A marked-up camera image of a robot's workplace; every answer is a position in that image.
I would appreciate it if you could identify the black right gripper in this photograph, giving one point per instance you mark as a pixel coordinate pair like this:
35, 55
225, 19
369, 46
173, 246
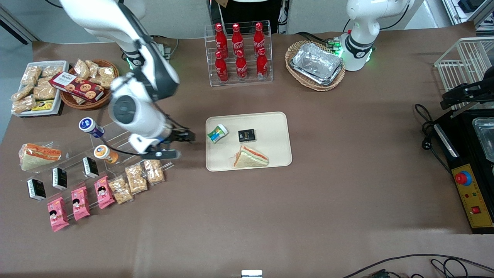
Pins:
178, 136

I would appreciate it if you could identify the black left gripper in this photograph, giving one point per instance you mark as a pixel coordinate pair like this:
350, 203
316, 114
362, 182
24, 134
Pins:
484, 89

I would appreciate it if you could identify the green gum bottle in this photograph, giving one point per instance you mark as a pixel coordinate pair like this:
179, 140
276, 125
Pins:
217, 134

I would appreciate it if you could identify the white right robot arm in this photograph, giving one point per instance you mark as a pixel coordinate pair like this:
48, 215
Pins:
135, 112

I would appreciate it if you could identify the orange gum bottle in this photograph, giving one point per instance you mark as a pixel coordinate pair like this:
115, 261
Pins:
104, 153

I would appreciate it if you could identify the beige plastic tray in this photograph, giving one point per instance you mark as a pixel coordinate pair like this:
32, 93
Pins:
270, 131

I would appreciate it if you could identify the blue gum bottle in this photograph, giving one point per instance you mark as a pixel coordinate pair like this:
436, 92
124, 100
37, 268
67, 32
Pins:
90, 126

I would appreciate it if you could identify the white rectangular snack tray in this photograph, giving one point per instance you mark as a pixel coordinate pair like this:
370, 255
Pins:
63, 63

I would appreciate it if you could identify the aluminium foil tray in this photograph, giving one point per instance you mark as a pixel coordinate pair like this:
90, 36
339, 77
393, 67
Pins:
316, 63

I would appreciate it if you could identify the clear rice cracker pack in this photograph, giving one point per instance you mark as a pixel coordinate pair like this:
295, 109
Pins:
120, 190
136, 178
154, 172

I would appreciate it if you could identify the foil container in machine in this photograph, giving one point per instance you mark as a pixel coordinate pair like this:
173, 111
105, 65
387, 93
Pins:
485, 139

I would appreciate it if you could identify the black sealing machine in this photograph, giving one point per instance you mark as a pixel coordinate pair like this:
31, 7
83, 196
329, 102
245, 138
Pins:
463, 146

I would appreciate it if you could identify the small black box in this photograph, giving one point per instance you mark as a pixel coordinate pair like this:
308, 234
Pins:
246, 135
91, 167
60, 178
36, 189

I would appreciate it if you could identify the wrapped triangle sandwich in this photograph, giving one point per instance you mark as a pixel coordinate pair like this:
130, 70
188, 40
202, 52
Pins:
251, 158
38, 156

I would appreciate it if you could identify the clear acrylic step display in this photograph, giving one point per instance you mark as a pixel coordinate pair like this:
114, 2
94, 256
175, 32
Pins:
120, 166
73, 154

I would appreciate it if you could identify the red cola bottle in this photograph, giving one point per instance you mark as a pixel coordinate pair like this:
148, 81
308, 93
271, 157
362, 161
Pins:
259, 36
262, 66
241, 68
237, 38
220, 38
221, 69

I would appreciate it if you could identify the red emergency button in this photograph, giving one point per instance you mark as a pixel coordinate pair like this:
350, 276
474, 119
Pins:
463, 178

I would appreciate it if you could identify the clear acrylic bottle rack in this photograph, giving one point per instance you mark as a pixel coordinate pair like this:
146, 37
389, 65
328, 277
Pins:
251, 82

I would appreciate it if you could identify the round wicker basket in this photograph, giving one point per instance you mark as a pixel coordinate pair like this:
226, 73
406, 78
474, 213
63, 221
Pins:
104, 99

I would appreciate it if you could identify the pink snack pack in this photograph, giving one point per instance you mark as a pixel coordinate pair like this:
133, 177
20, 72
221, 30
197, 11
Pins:
104, 192
80, 204
58, 215

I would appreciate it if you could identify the clear oat snack pack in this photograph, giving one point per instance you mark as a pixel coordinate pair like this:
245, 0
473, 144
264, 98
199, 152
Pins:
106, 77
92, 67
31, 75
24, 105
78, 99
52, 71
44, 90
82, 68
22, 92

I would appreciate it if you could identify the yellow control panel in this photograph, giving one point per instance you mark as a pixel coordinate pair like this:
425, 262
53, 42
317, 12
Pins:
476, 193

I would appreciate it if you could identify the red cookie box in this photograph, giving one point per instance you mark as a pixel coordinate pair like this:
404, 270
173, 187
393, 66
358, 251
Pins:
77, 87

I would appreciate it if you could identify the black equipment box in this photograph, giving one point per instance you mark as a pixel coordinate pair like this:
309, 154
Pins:
251, 15

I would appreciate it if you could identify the oval wicker basket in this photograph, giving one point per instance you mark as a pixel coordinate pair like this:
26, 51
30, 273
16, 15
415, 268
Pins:
295, 50

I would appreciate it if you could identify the yellow snack pack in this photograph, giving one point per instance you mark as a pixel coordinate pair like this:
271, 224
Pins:
44, 105

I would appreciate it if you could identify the small white device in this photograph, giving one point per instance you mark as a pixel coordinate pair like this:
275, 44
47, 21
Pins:
251, 273

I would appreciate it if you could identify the metal frame shelf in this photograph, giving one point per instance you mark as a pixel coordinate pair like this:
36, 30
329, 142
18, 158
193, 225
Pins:
463, 9

